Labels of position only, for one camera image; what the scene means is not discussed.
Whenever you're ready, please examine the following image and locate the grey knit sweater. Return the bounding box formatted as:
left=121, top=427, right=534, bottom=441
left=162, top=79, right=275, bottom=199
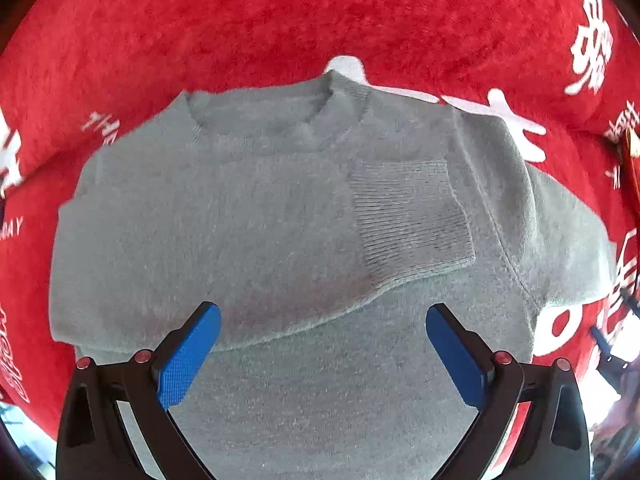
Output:
left=48, top=69, right=618, bottom=480

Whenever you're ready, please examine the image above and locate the red bedspread with white print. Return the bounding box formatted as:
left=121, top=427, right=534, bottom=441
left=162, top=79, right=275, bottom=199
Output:
left=0, top=86, right=640, bottom=480

